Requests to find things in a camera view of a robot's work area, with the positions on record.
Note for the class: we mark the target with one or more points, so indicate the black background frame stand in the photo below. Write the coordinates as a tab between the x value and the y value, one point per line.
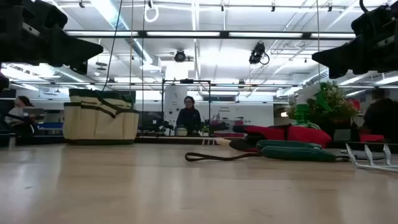
186	81

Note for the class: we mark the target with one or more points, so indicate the person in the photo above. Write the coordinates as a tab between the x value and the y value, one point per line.
21	102
381	118
188	118

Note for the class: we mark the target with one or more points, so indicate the red black gardening gloves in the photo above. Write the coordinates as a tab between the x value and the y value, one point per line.
304	135

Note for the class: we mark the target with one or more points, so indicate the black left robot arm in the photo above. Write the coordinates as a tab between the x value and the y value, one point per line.
3	83

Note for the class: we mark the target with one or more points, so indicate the thin black hanging pole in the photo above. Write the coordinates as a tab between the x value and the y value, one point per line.
143	62

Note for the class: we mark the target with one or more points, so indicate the black ceiling spotlight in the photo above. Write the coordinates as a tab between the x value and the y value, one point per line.
180	56

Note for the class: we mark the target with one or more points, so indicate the beige green gardening bag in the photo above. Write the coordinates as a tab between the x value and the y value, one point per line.
99	124

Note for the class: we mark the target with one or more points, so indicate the white bucket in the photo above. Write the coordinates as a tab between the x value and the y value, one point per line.
181	132

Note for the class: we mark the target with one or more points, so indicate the green spray bottle white head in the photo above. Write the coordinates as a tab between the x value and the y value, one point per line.
302	115

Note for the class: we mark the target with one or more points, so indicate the black overhead camera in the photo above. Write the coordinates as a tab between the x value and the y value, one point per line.
256	54

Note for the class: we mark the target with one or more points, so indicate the black background robot arm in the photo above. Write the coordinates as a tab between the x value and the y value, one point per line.
219	126

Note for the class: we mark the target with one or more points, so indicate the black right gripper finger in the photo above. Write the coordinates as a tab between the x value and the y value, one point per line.
339	56
335	74

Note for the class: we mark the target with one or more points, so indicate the black background equipment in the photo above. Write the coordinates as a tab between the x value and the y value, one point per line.
150	119

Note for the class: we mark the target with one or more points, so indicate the potted plant with white flowers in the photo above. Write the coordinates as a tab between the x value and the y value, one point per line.
339	105

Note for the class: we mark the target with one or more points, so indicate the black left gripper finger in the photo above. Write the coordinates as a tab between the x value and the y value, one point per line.
80	68
71	49

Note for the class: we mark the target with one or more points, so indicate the blue storage bin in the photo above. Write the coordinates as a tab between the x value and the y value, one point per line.
49	125

